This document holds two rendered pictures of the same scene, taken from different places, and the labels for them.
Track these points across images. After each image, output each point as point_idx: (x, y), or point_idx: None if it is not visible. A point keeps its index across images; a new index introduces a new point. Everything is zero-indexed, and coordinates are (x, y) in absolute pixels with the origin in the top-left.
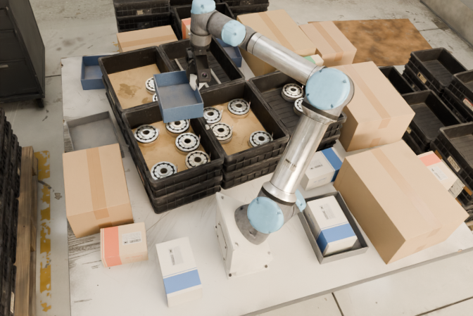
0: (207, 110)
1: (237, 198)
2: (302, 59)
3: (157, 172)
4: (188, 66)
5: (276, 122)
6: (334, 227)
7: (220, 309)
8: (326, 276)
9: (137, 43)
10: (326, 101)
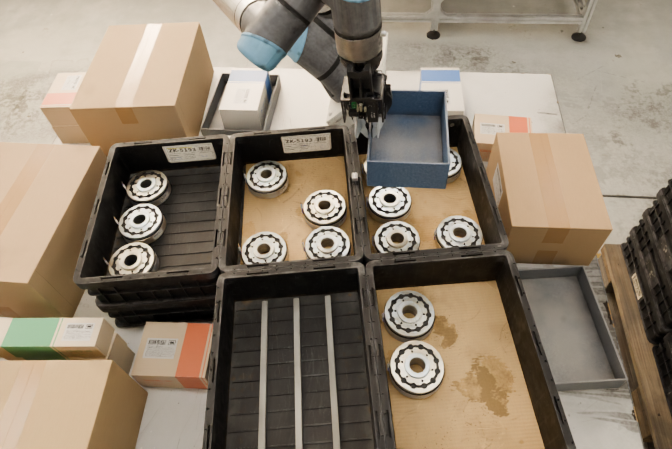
0: (330, 251)
1: None
2: None
3: (451, 160)
4: (386, 87)
5: (232, 161)
6: (247, 80)
7: (403, 78)
8: (282, 76)
9: None
10: None
